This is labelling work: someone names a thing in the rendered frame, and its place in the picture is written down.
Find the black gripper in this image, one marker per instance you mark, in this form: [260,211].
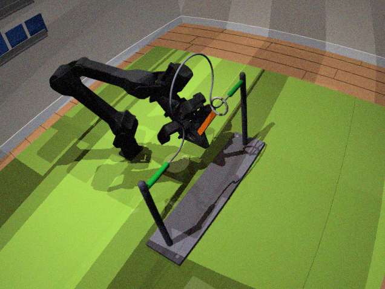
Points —
[191,127]

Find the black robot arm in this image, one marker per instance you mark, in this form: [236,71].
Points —
[155,85]

